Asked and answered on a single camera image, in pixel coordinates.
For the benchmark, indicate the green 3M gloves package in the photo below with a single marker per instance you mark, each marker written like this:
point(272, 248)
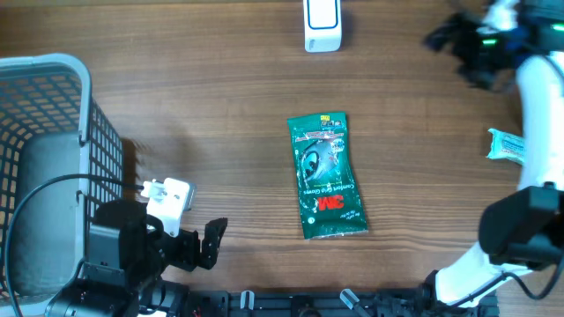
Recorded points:
point(328, 194)

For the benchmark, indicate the white barcode scanner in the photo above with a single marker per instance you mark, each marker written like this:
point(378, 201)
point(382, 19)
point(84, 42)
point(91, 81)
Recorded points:
point(322, 25)

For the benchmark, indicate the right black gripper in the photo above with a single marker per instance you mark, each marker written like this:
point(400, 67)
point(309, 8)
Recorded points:
point(473, 47)

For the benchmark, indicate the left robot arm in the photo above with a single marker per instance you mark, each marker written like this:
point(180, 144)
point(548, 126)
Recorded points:
point(128, 250)

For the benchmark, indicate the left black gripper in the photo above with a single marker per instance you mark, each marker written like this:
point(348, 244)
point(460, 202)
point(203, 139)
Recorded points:
point(189, 256)

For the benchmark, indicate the mint green tissue pack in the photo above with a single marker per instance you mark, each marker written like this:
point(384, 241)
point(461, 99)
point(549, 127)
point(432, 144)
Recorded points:
point(507, 146)

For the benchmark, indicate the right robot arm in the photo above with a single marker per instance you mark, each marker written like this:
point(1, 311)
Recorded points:
point(520, 236)

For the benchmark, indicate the grey plastic mesh basket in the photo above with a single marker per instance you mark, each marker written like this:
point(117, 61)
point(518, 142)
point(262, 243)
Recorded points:
point(60, 159)

